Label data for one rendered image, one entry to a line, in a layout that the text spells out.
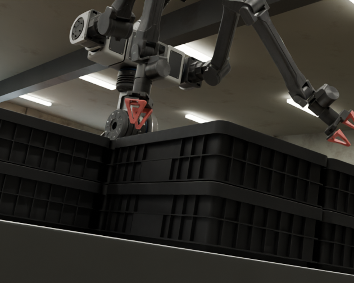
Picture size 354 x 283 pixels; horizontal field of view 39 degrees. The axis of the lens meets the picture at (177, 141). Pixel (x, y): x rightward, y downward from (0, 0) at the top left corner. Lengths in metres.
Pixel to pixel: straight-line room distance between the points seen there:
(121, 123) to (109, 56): 0.26
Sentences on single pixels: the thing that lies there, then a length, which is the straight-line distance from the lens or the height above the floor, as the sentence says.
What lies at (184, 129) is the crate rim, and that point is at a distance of 0.97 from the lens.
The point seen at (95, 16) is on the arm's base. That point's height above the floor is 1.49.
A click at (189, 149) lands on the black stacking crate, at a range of 0.96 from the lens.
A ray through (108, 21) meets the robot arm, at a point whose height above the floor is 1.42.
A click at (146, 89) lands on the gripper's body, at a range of 1.62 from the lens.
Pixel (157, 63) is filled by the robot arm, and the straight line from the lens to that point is 1.57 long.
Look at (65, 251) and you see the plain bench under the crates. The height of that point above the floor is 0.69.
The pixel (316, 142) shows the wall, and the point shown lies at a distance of 10.57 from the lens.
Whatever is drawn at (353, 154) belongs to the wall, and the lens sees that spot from 10.06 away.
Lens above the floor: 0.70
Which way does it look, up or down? 12 degrees up
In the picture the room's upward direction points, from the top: 9 degrees clockwise
